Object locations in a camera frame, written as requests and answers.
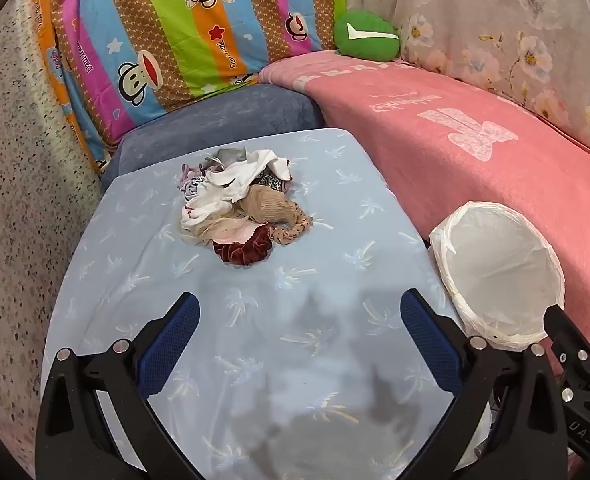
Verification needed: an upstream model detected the colourful monkey print pillow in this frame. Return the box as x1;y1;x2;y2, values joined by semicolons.
31;0;346;172

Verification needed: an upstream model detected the purple drawstring pouch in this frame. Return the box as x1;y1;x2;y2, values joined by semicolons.
177;164;206;202

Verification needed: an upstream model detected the white lined trash bin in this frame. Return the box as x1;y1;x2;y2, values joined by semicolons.
429;202;565;351

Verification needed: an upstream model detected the grey floral quilt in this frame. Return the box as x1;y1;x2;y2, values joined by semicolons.
346;0;590;149

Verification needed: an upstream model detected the pink blanket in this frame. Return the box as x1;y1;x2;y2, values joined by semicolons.
258;49;590;366

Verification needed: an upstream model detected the grey drawstring pouch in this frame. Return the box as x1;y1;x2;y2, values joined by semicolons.
209;146;247;168

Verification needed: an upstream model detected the dark red velvet scrunchie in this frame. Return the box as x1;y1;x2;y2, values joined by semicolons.
213;226;272;266

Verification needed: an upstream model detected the blue-grey velvet cushion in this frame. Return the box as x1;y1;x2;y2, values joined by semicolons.
101;84;325;188

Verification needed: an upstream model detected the beige stocking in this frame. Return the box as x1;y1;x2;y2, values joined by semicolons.
239;184;298;226

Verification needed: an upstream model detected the green checkmark plush cushion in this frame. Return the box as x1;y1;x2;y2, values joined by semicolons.
334;11;401;62

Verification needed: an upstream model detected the light pink cloth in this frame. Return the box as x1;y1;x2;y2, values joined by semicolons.
179;216;261;247

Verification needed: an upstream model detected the black white patterned cloth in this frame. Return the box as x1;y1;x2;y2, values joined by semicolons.
252;171;291;194

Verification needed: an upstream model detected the light blue palm-print cloth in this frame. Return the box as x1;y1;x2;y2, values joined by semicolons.
44;129;454;479

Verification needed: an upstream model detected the tan polka-dot scrunchie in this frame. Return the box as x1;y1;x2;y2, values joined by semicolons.
269;214;312;246

